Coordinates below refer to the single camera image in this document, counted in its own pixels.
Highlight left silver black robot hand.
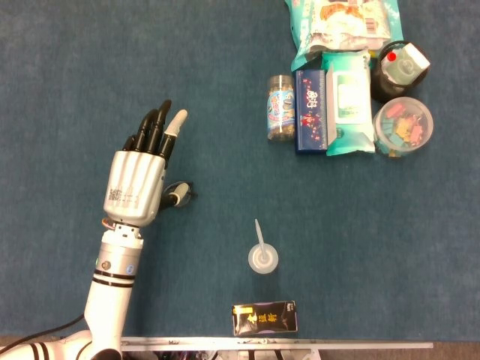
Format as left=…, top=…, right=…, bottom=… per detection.
left=103, top=99, right=192, bottom=228

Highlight black wire-frame eyeglasses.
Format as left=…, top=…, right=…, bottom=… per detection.
left=163, top=181, right=199, bottom=207

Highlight clear squeeze bottle long nozzle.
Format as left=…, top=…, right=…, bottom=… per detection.
left=247, top=218, right=279, bottom=275

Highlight clear snack jar blue label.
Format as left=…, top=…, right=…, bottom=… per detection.
left=266, top=74, right=296, bottom=143

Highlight black box gold characters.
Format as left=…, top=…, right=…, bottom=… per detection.
left=232, top=300, right=299, bottom=337

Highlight dark blue rectangular box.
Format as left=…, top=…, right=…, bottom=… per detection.
left=294, top=68, right=328, bottom=155

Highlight blue felt table cover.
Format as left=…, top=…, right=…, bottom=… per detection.
left=0, top=0, right=480, bottom=342

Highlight teal wet wipes pack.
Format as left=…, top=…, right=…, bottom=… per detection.
left=321, top=50, right=376, bottom=157

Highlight teal white snack bag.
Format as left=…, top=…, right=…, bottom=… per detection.
left=283, top=0, right=404, bottom=73

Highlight black mesh pen holder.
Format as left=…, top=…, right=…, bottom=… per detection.
left=370, top=40, right=431, bottom=104

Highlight clear tub of binder clips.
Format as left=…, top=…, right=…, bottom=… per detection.
left=372, top=97, right=435, bottom=158

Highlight green white small carton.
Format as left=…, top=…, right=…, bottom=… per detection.
left=385, top=42, right=431, bottom=86

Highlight black cable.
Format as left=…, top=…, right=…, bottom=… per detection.
left=0, top=313, right=86, bottom=352

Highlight silver metal rail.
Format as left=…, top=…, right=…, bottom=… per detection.
left=119, top=336, right=434, bottom=353

